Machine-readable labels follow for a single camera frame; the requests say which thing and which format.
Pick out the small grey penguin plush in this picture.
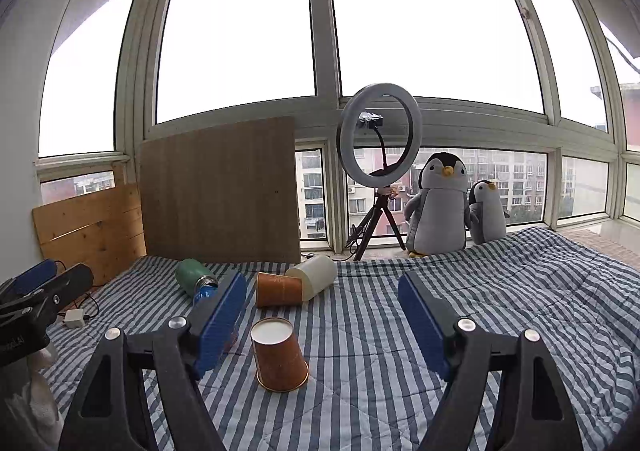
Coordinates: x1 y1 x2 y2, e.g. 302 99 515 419
469 180 509 244

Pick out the large brown wooden board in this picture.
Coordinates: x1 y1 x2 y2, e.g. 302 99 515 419
138 116 300 263

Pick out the white ring light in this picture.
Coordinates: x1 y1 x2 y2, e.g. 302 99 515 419
336 83 422 188

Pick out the orange paper cup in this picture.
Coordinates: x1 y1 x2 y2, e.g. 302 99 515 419
250 318 309 393
255 272 303 308

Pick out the green thermos bottle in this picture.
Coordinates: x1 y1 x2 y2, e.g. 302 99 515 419
175 258 218 298

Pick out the gloved hand on left gripper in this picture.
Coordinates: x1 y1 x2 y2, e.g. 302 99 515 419
1 343 63 450

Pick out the black power cable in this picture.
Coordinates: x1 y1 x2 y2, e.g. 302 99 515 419
54 257 101 325

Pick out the white charger adapter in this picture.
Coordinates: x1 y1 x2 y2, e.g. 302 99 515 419
63 308 86 329

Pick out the white cylindrical cup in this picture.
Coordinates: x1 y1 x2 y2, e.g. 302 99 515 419
285 255 337 301

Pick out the striped blue white quilt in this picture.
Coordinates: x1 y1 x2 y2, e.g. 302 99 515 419
39 224 640 451

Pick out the light pine slat board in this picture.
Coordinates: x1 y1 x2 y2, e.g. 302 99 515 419
32 184 146 285

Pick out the large grey penguin plush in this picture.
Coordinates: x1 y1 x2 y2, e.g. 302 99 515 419
405 152 469 256

